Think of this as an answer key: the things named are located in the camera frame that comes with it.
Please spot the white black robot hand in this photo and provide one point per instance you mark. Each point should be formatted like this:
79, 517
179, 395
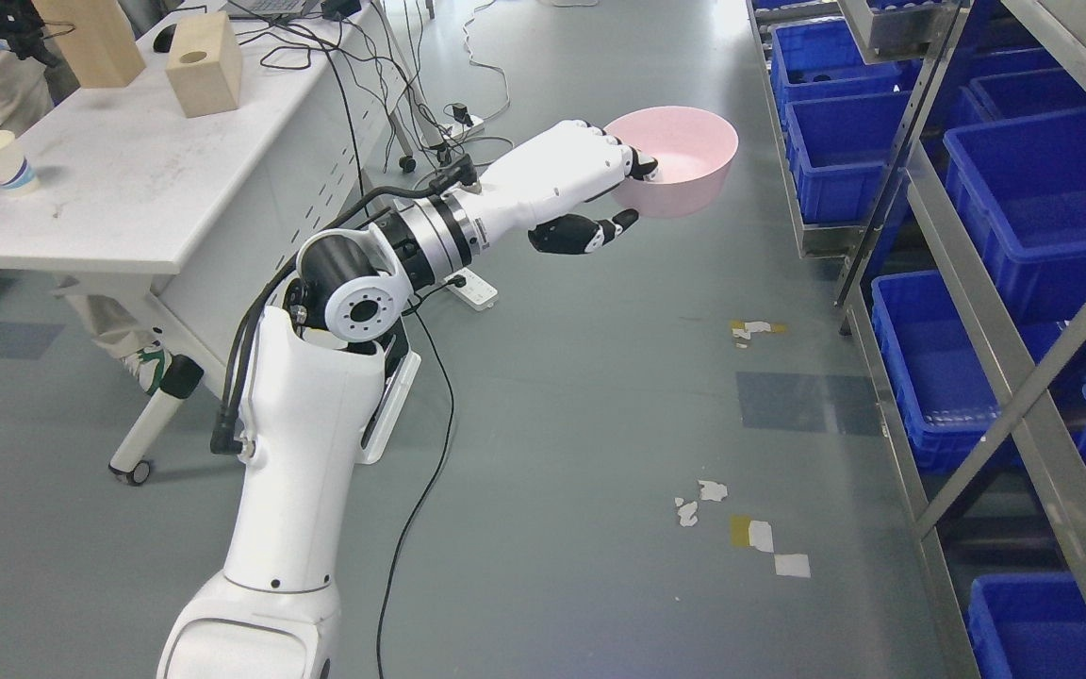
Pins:
537, 185

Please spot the pink plastic bowl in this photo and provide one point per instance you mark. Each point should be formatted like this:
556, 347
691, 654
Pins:
694, 148

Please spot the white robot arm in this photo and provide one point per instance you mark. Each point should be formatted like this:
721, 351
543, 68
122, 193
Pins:
316, 378

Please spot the steel shelf rack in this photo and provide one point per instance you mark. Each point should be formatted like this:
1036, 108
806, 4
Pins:
1028, 414

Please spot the white power strip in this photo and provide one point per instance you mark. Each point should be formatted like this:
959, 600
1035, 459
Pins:
472, 289

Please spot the white office table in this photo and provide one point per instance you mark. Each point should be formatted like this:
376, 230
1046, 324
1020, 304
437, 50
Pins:
184, 220

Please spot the wooden block with hole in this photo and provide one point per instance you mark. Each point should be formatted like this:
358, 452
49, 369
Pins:
204, 65

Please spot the tall wooden block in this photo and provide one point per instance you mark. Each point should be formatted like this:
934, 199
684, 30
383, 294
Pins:
97, 42

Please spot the paper cup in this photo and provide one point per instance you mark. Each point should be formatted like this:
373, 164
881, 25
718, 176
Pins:
17, 176

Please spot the person in beige trousers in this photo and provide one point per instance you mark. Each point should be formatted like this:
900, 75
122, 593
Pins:
24, 100

